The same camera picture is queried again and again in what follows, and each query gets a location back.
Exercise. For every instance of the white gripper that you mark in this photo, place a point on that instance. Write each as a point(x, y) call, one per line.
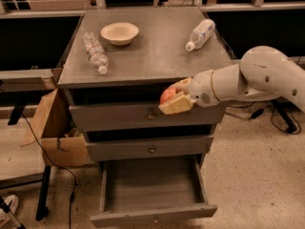
point(202, 87)

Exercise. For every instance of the red apple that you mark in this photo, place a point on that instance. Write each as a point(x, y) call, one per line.
point(168, 94)

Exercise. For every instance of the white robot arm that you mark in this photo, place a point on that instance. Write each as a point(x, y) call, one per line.
point(263, 73)

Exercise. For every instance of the grey top drawer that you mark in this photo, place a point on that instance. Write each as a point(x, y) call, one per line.
point(135, 115)

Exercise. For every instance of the grey drawer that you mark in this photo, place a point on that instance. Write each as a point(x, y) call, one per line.
point(151, 190)
point(150, 147)
point(135, 115)

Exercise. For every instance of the grey middle drawer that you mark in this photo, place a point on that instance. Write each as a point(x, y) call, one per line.
point(150, 147)

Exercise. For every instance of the grey drawer cabinet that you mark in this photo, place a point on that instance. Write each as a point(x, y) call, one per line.
point(142, 70)

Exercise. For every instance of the grey bottom drawer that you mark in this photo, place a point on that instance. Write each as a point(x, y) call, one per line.
point(151, 190)

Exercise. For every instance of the clear bottle with white label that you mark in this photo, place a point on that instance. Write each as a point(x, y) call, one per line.
point(200, 35)

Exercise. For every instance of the white paper bowl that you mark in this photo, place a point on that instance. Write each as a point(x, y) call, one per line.
point(120, 33)

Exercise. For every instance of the clear bottle with red label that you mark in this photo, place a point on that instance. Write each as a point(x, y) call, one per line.
point(95, 53)

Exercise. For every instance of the black stand leg right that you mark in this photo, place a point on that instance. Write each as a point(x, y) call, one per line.
point(293, 126)

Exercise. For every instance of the brown cardboard box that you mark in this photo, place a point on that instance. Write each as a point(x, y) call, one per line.
point(50, 126)

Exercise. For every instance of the black table leg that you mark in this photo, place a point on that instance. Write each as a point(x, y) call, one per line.
point(42, 209)

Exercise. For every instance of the white sneaker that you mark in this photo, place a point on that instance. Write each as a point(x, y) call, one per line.
point(12, 202)

